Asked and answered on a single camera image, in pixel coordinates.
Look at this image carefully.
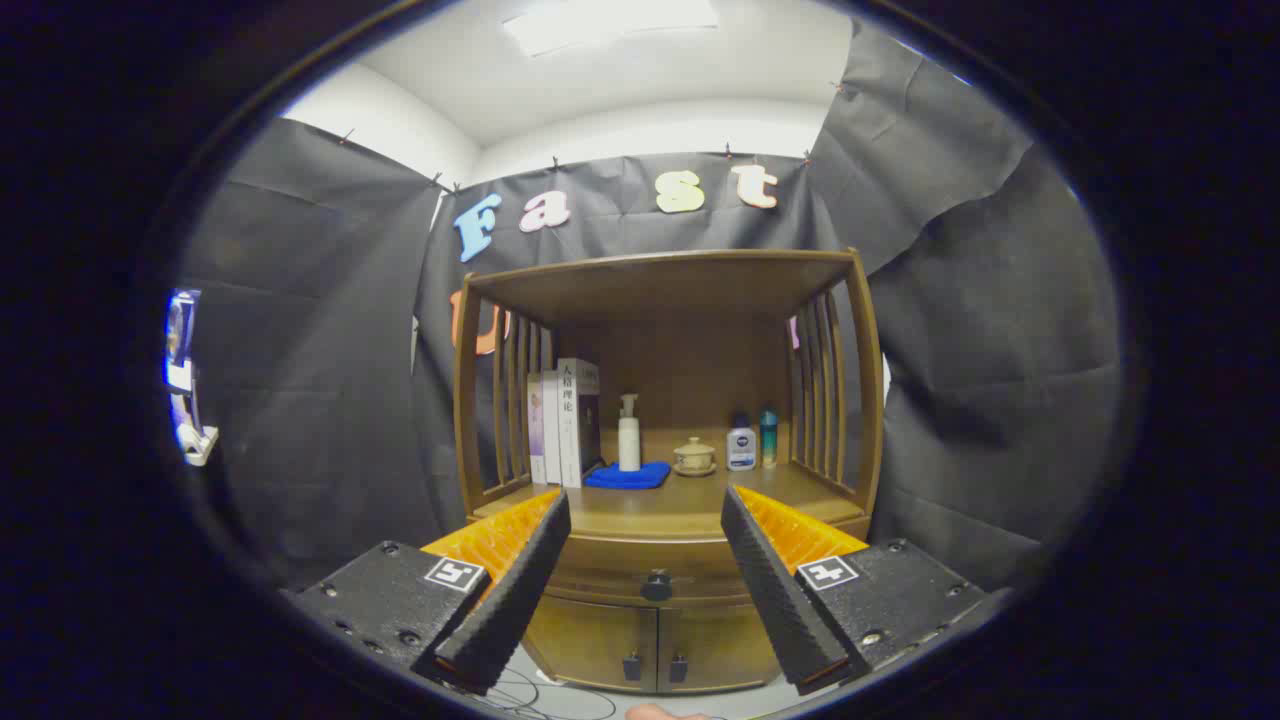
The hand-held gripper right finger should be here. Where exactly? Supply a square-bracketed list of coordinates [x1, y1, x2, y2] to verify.
[720, 484, 1001, 697]

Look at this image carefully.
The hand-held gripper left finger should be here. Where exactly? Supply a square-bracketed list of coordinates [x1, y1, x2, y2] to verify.
[283, 487, 573, 696]

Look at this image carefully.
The wooden drawer with black knob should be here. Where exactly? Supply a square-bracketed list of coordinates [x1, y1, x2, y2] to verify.
[530, 532, 766, 609]

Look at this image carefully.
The wooden cabinet door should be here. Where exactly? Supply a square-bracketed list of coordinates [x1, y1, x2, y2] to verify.
[525, 597, 659, 693]
[658, 600, 783, 693]

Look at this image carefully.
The wooden countertop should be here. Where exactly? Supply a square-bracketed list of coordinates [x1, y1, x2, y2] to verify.
[470, 460, 869, 546]

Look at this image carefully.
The wooden cabinet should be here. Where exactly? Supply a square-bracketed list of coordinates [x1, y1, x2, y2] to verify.
[452, 248, 886, 696]

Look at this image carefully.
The white lotion bottle blue cap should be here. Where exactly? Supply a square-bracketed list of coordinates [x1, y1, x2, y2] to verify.
[727, 412, 758, 472]

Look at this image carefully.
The beige lidded tea cup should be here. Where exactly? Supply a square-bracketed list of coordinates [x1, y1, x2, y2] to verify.
[672, 436, 717, 477]

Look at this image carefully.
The blue cloth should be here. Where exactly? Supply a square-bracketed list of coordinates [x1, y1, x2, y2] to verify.
[583, 460, 673, 491]

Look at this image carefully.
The purple-spined book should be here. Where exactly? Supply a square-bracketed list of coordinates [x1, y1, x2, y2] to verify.
[527, 372, 549, 486]

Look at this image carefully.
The white-spined book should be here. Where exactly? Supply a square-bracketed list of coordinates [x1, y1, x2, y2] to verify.
[541, 370, 563, 486]

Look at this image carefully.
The grey book with portrait cover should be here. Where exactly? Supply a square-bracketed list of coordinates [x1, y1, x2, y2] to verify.
[556, 357, 605, 489]

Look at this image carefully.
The white pump bottle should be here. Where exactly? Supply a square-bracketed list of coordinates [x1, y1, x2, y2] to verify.
[617, 393, 643, 473]

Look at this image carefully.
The white and blue device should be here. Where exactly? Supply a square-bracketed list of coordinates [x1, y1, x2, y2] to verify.
[165, 288, 219, 467]

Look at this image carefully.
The ceiling light panel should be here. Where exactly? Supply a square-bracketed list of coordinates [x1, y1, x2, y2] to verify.
[500, 0, 721, 58]

